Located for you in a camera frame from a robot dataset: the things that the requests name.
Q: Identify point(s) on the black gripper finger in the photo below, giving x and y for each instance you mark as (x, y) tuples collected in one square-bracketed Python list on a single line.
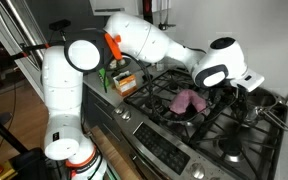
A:
[(240, 115), (247, 113)]

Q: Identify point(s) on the black controller box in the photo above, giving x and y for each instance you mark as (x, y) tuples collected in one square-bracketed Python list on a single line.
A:
[(29, 165)]

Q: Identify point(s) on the black oven mitt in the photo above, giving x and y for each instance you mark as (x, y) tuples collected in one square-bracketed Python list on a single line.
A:
[(147, 10)]

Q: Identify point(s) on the grey base cabinet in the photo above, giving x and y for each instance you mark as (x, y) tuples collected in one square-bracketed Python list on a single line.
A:
[(97, 110)]

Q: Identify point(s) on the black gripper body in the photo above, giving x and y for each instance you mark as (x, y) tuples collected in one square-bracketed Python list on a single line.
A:
[(240, 97)]

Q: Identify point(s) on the silver stove knob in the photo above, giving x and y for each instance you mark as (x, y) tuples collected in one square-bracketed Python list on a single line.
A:
[(126, 115), (197, 171), (119, 110)]

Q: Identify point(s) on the stainless steel refrigerator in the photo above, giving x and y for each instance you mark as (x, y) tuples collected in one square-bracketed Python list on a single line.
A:
[(20, 20)]

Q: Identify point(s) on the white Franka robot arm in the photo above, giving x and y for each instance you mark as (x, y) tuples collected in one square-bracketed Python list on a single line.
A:
[(64, 86)]

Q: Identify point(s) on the stainless steel gas stove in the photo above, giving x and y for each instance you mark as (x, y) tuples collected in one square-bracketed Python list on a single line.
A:
[(170, 146)]

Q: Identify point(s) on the hanging steel ladle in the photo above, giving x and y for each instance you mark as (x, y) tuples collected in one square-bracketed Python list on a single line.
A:
[(166, 25)]

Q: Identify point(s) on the black camera tripod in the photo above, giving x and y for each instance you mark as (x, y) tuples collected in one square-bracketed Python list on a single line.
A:
[(34, 48)]

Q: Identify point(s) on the pink checked cloth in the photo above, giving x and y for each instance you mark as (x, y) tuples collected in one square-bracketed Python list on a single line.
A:
[(185, 101)]

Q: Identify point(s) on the black metal pole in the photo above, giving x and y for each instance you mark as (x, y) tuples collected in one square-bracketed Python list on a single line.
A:
[(4, 131)]

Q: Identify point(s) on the black camera on stand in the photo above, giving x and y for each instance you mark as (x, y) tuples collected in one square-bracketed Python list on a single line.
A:
[(60, 24)]

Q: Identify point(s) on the box with green sponges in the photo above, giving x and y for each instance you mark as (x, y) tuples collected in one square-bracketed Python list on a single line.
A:
[(125, 85)]

